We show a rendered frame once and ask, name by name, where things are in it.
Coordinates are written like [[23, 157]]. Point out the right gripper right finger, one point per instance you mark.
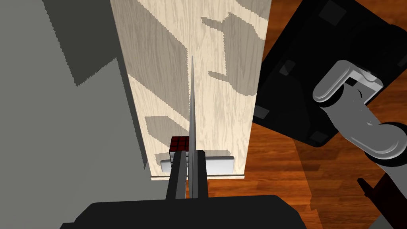
[[202, 178]]

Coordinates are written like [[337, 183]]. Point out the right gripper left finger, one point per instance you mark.
[[177, 181]]

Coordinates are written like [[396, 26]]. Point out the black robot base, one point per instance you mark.
[[302, 79]]

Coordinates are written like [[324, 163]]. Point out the flat white box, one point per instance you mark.
[[220, 165]]

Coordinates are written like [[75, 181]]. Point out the red puzzle cube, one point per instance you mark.
[[178, 144]]

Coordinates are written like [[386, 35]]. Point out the light wooden table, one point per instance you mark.
[[219, 105]]

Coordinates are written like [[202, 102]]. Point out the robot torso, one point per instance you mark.
[[359, 121]]

